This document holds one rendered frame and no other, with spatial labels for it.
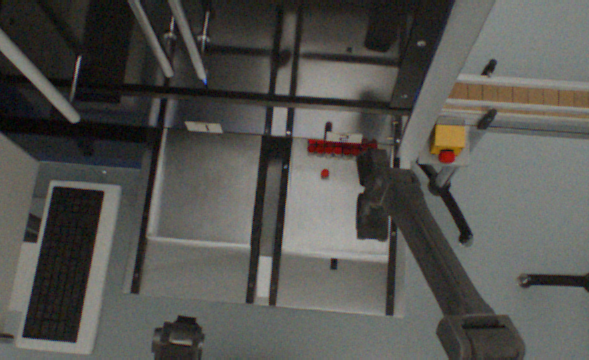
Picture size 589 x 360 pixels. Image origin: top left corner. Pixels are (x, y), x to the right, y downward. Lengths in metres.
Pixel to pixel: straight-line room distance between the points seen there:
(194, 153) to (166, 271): 0.31
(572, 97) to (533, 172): 0.96
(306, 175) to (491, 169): 1.18
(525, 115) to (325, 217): 0.57
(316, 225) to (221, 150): 0.32
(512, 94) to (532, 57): 1.16
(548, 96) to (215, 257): 0.94
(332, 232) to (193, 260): 0.36
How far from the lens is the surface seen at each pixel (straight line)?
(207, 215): 1.68
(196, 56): 1.11
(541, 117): 1.78
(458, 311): 1.00
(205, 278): 1.65
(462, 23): 1.08
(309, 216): 1.65
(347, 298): 1.63
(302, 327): 2.50
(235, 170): 1.70
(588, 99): 1.84
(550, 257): 2.69
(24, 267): 1.87
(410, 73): 1.25
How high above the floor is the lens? 2.49
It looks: 74 degrees down
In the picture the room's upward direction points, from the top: 5 degrees counter-clockwise
